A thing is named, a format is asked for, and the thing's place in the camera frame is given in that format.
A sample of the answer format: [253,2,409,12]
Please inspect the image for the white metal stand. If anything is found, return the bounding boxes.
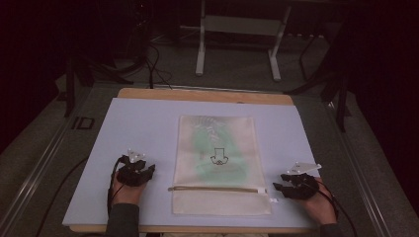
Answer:
[179,0,293,83]

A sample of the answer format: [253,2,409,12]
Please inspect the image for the person's left hand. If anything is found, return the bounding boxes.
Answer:
[110,179,148,207]

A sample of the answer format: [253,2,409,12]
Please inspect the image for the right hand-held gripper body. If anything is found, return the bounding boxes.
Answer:
[280,161,322,200]

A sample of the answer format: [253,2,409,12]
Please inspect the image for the aluminium rail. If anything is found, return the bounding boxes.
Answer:
[0,113,77,237]
[325,101,393,237]

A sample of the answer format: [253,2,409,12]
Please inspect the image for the frosted zipper bag with garment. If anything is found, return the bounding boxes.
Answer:
[167,114,281,217]

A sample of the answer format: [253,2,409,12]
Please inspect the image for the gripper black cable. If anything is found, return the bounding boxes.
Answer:
[314,177,360,237]
[106,155,127,216]

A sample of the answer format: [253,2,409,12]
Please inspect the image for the wooden table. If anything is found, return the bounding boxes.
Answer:
[69,87,321,235]

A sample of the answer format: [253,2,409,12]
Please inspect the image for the pale blue board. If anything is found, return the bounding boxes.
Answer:
[61,97,326,230]

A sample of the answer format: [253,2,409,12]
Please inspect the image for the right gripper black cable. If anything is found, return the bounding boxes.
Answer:
[314,177,360,237]

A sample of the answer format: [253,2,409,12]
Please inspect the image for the black rectangular bracket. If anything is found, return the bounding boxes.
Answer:
[71,116,96,130]

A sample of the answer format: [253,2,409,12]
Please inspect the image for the black floor cable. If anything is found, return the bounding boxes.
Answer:
[35,156,89,237]

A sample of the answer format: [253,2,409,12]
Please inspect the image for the thin black metal frame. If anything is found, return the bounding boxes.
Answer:
[297,33,331,82]

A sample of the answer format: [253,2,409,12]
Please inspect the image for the black hanging cables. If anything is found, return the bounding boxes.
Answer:
[143,41,174,91]

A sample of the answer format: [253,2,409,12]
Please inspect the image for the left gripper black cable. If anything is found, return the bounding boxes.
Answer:
[106,155,127,216]

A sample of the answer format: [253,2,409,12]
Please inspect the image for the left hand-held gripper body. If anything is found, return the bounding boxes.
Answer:
[116,148,150,188]

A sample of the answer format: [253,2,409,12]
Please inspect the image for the person's right hand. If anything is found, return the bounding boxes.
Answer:
[299,177,338,226]

